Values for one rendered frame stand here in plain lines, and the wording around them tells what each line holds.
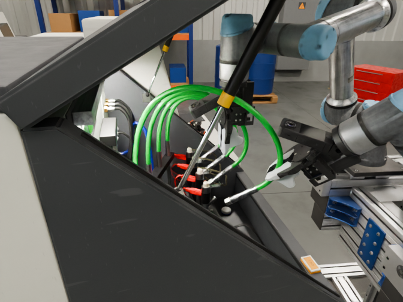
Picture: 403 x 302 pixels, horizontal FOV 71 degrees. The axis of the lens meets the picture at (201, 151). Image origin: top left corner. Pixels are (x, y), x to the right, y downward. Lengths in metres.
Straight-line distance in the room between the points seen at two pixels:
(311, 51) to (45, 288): 0.66
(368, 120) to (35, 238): 0.58
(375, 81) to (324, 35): 4.25
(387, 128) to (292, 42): 0.27
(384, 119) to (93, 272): 0.56
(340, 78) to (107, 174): 0.98
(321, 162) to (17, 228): 0.56
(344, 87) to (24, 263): 1.11
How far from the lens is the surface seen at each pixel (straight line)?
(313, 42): 0.69
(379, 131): 0.61
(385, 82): 4.85
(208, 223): 0.46
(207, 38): 7.25
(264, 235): 1.08
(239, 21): 0.70
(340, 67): 1.18
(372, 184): 1.35
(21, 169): 0.40
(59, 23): 6.35
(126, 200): 0.41
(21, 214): 0.44
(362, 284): 1.98
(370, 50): 8.79
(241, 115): 0.76
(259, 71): 5.67
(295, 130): 0.64
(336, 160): 0.68
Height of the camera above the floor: 1.57
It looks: 26 degrees down
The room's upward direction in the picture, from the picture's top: 1 degrees clockwise
